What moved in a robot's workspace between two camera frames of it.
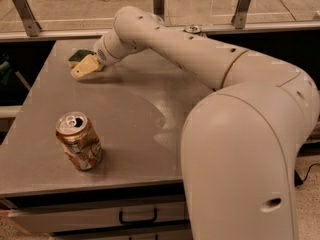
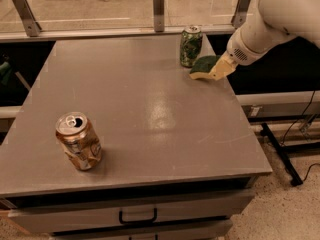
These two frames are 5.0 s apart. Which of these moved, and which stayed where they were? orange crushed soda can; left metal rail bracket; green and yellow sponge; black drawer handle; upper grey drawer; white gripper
Moved: green and yellow sponge; white gripper
Stayed: upper grey drawer; left metal rail bracket; black drawer handle; orange crushed soda can
